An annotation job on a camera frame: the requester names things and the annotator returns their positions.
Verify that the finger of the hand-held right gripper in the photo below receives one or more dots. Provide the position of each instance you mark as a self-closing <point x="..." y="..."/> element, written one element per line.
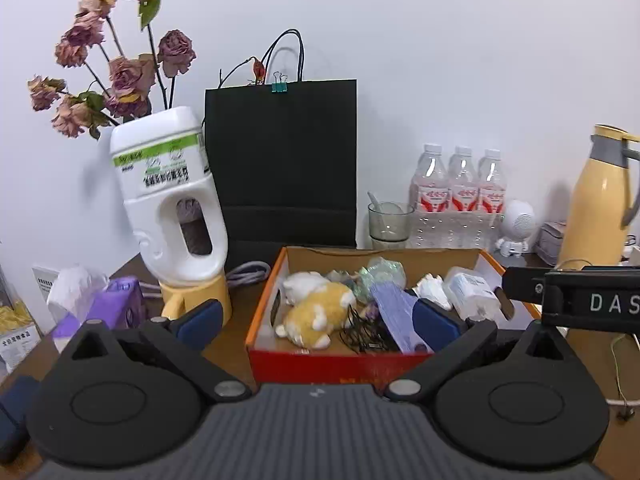
<point x="522" y="285"/>

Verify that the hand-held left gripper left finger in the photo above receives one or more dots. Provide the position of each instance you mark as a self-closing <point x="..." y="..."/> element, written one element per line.
<point x="200" y="322"/>

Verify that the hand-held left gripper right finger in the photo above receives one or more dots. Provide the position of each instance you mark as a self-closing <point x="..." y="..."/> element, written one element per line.
<point x="436" y="322"/>

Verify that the purple cloth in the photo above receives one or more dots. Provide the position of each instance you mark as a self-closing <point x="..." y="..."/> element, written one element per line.
<point x="395" y="310"/>

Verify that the crushed clear plastic bottle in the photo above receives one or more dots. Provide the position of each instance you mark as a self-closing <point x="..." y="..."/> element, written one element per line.
<point x="385" y="275"/>

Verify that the red cardboard box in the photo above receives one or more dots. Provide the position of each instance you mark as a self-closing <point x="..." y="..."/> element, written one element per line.
<point x="300" y="367"/>

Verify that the yellow mug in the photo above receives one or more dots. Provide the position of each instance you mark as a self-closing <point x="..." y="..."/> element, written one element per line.
<point x="200" y="292"/>

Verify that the crumpled white tissue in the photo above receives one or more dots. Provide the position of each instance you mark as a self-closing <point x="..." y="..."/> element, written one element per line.
<point x="432" y="292"/>

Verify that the small grey box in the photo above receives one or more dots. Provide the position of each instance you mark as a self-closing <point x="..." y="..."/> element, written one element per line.
<point x="550" y="242"/>

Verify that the white robot figurine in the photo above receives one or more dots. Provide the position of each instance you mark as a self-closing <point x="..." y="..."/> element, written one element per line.
<point x="517" y="225"/>

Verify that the purple tissue box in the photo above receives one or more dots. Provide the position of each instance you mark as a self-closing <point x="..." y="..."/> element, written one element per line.
<point x="110" y="305"/>

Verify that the yellow thermos jug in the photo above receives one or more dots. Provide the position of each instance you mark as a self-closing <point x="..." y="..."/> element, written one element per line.
<point x="595" y="210"/>

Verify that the glass cup with spoon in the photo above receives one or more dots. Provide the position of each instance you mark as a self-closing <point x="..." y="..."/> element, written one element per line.
<point x="390" y="225"/>

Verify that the yellow plush toy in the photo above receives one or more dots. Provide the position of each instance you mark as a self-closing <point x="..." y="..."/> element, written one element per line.
<point x="315" y="310"/>

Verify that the white detergent jug vase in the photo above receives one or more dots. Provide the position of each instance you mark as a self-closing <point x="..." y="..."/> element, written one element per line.
<point x="165" y="195"/>

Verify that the white paper card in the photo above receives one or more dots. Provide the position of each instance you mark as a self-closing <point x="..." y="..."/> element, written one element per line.
<point x="45" y="282"/>

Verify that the black paper bag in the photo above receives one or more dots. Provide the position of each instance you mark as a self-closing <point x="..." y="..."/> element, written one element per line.
<point x="285" y="170"/>

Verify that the dark blue pouch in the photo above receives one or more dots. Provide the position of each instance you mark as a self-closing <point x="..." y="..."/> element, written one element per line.
<point x="15" y="415"/>

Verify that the teal binder clip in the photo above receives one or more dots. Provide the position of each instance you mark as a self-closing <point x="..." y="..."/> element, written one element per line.
<point x="279" y="86"/>

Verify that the dried rose bouquet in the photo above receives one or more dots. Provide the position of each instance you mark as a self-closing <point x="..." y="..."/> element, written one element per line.
<point x="120" y="55"/>

